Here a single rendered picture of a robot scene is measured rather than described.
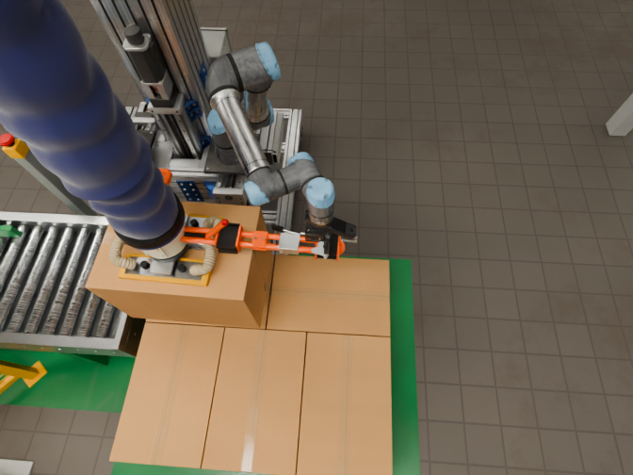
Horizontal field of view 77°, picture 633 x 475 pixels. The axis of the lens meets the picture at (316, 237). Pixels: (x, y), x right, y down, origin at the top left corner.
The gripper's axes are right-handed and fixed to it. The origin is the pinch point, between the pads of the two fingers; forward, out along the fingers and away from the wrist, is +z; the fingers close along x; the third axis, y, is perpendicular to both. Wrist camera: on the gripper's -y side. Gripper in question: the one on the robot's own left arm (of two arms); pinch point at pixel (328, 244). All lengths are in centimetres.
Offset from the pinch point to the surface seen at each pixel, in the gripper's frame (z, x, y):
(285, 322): 66, 12, 20
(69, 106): -68, 7, 51
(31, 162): 32, -47, 153
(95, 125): -61, 6, 49
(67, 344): 61, 34, 120
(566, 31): 120, -292, -191
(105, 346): 61, 33, 101
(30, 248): 66, -15, 163
